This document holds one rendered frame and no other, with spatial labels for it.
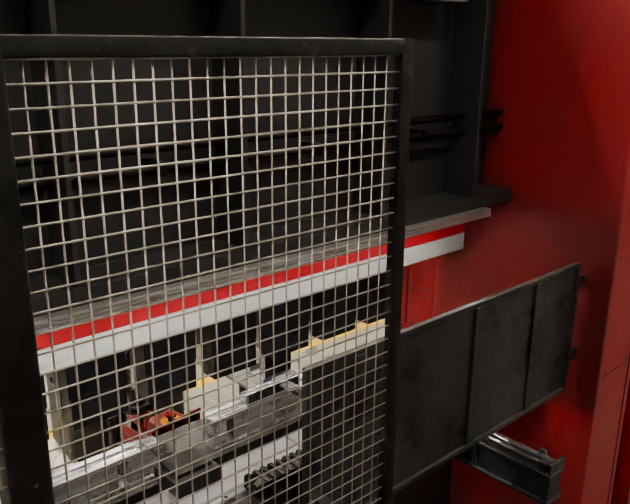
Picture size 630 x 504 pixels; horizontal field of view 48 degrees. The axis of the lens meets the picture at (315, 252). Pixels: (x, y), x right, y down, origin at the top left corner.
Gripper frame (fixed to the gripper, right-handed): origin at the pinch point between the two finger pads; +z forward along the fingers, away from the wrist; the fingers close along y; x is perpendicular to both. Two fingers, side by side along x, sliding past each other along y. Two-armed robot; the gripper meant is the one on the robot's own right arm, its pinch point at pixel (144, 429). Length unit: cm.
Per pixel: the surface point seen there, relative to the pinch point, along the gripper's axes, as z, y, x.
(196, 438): -1.8, 30.0, -2.7
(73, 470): -11, 31, -42
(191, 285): -53, 72, -25
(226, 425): -5.6, 41.0, 0.4
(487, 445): 19, 92, 54
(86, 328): -47, 47, -38
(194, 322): -39, 49, -9
